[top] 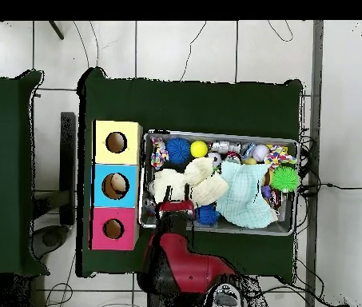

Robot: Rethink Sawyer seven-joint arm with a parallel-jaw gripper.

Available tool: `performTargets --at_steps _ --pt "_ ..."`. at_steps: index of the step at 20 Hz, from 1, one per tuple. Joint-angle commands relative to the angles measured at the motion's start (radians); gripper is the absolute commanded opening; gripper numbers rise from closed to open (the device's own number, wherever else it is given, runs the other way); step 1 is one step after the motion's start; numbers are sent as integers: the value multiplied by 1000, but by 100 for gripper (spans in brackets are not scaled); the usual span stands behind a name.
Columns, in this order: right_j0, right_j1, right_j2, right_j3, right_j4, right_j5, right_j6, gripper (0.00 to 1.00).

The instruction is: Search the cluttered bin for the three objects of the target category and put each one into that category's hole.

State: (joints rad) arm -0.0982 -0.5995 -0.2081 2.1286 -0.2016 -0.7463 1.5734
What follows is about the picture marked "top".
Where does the cream yellow waffle cloth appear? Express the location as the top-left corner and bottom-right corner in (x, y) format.
(153, 156), (229, 207)

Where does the mint green waffle cloth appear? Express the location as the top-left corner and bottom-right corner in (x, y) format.
(215, 159), (279, 229)

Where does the wooden box with three holes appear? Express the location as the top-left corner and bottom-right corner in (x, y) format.
(90, 119), (145, 252)

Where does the clear mesh bin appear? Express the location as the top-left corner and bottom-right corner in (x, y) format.
(138, 130), (300, 237)

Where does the blue spiky rubber ball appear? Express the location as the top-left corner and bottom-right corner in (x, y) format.
(165, 137), (193, 165)
(196, 204), (221, 226)

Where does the yellow ball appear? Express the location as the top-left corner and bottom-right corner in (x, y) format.
(189, 140), (209, 159)

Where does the silver toy robot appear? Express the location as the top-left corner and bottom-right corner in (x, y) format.
(209, 140), (242, 154)

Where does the white ball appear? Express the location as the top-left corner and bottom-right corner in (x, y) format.
(251, 143), (271, 163)

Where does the dark green tablecloth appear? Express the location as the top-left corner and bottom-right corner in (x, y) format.
(76, 66), (304, 279)

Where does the green spiky rubber ball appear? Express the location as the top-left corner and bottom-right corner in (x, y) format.
(270, 165), (301, 193)

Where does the green covered side table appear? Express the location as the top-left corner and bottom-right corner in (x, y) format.
(0, 69), (46, 277)

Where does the colourful rope knot toy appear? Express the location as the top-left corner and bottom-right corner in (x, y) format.
(149, 136), (170, 170)

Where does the black cable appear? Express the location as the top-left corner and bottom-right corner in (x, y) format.
(295, 181), (362, 194)

